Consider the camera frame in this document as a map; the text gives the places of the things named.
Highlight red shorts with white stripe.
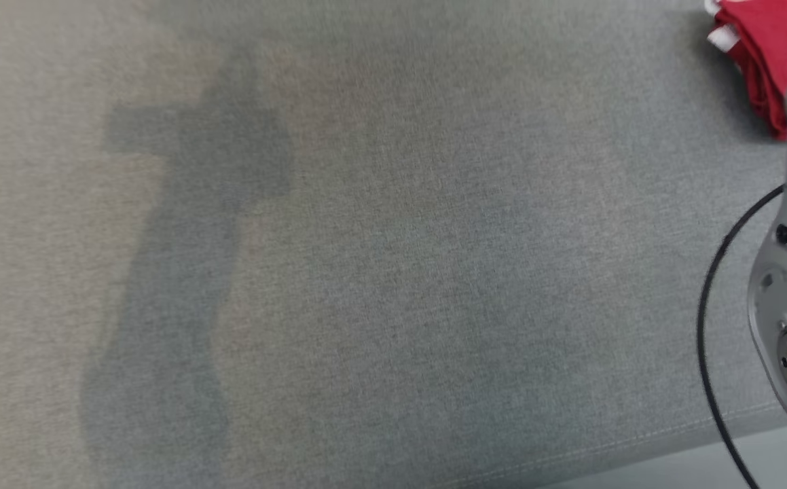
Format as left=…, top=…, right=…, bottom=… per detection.
left=704, top=0, right=787, bottom=142

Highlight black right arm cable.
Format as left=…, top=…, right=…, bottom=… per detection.
left=697, top=185, right=784, bottom=489

